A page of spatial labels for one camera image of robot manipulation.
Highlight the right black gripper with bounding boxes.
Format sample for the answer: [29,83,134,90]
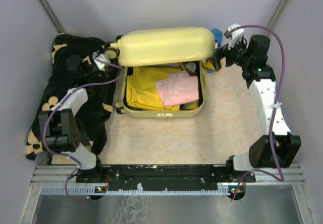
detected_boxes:
[207,36,250,71]

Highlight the white egg-shaped container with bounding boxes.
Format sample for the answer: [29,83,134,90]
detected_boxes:
[185,62,197,73]

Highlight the pink towel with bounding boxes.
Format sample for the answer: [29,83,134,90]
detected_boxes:
[155,71,199,107]

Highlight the yellow suitcase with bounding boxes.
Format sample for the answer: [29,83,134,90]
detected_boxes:
[104,27,216,118]

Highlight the yellow pants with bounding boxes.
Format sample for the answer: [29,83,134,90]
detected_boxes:
[126,66,181,111]

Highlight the yellow black plaid shirt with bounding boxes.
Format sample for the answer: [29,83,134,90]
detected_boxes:
[180,101,199,110]

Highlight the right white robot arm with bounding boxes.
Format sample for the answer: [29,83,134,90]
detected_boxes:
[211,35,301,182]

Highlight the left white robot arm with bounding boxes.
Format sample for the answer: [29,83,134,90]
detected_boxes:
[36,52,118,182]

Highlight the yellow patterned cloth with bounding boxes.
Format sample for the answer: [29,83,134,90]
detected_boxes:
[202,61,223,73]

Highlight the blue crumpled cloth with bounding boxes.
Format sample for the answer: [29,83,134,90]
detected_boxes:
[211,28,223,46]

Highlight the black floral fleece blanket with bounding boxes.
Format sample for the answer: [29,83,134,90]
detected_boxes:
[37,33,119,155]

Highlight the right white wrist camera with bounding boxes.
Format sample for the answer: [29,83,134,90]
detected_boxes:
[224,23,244,50]

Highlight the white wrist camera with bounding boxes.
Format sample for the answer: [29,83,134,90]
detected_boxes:
[224,23,244,50]
[92,52,111,71]

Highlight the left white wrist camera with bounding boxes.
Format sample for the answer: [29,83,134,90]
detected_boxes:
[92,52,111,71]

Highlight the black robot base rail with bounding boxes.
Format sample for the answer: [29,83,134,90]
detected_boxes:
[73,163,256,196]

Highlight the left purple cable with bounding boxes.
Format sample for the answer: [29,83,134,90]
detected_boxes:
[42,52,124,203]

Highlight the white cable duct strip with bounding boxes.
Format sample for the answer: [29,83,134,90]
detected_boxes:
[40,185,235,196]

